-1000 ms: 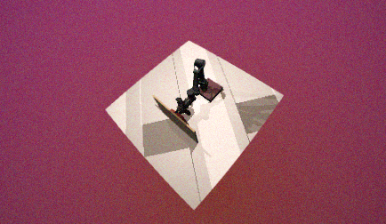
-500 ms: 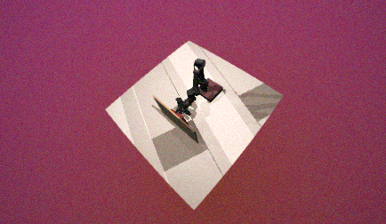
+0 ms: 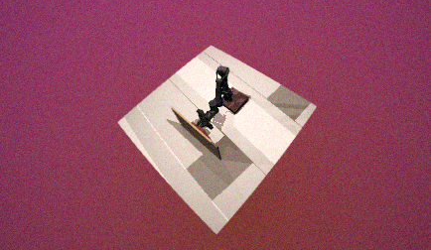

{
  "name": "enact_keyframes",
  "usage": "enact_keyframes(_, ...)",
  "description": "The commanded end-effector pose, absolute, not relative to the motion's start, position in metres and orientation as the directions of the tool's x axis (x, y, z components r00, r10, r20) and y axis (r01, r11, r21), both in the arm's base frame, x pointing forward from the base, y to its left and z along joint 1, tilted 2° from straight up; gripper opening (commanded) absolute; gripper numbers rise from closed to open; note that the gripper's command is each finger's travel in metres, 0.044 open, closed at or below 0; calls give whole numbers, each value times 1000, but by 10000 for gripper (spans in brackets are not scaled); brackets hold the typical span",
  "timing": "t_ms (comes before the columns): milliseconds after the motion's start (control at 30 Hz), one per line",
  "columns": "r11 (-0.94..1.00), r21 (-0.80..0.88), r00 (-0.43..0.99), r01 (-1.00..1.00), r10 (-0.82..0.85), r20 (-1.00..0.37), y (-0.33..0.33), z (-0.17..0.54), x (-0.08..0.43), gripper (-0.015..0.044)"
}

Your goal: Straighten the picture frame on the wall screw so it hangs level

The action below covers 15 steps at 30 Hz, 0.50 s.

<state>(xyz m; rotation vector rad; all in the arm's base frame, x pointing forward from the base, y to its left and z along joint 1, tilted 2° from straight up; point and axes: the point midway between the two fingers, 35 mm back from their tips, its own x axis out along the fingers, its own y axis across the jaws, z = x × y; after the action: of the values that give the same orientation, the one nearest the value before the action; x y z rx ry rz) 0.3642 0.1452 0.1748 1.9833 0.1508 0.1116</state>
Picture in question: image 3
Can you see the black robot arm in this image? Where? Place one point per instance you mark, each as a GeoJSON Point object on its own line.
{"type": "Point", "coordinates": [221, 88]}

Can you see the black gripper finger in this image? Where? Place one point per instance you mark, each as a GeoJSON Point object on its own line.
{"type": "Point", "coordinates": [201, 120]}
{"type": "Point", "coordinates": [204, 125]}

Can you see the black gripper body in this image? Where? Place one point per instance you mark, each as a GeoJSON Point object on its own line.
{"type": "Point", "coordinates": [208, 116]}

